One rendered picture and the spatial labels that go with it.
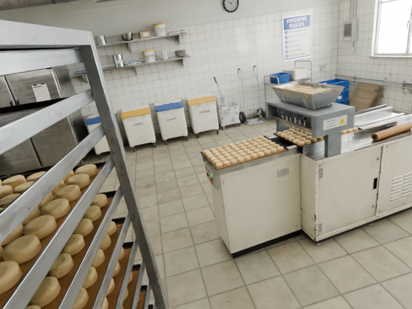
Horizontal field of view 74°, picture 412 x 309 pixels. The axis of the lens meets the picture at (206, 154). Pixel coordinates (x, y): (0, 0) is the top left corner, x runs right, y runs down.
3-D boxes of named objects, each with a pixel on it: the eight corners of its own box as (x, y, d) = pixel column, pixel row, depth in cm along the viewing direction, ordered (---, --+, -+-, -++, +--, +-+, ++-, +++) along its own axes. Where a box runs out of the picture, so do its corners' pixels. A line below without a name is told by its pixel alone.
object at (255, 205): (281, 216, 280) (278, 135, 247) (302, 236, 249) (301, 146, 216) (217, 238, 265) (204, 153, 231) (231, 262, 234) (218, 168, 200)
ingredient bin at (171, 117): (163, 146, 535) (154, 108, 506) (161, 137, 593) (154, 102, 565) (190, 141, 542) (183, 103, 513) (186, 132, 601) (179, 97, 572)
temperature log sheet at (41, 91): (52, 102, 444) (45, 82, 432) (51, 102, 442) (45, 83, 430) (38, 104, 441) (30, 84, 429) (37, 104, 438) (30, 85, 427)
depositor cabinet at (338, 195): (366, 177, 326) (373, 108, 294) (428, 207, 261) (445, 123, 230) (271, 208, 297) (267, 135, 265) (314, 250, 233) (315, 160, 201)
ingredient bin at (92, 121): (96, 161, 515) (83, 122, 486) (99, 150, 573) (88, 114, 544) (125, 154, 525) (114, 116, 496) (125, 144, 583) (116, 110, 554)
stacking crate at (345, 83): (336, 87, 611) (336, 78, 603) (349, 89, 574) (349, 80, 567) (312, 92, 600) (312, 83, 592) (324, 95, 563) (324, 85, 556)
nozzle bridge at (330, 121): (296, 127, 273) (295, 94, 260) (352, 150, 208) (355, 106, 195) (267, 135, 266) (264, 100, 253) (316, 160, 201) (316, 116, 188)
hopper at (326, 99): (298, 95, 252) (298, 80, 247) (344, 105, 202) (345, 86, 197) (271, 102, 246) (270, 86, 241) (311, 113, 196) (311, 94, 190)
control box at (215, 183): (210, 176, 234) (208, 161, 228) (219, 188, 212) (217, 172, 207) (206, 177, 233) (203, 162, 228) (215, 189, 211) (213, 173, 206)
